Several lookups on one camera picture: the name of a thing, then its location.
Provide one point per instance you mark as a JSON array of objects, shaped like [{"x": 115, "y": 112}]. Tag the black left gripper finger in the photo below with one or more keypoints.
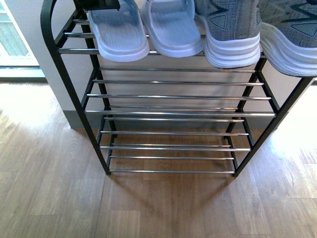
[{"x": 98, "y": 4}]

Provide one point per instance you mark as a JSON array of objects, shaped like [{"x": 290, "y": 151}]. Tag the light blue slide slipper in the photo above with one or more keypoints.
[{"x": 171, "y": 27}]

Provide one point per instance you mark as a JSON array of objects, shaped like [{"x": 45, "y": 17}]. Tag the grey knit sneaker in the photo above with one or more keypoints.
[
  {"x": 289, "y": 35},
  {"x": 232, "y": 30}
]

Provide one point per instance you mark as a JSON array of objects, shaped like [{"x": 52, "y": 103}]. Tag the black metal shoe rack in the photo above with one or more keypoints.
[{"x": 150, "y": 119}]

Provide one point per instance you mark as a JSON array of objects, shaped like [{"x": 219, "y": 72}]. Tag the dark framed window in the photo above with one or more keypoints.
[{"x": 17, "y": 61}]

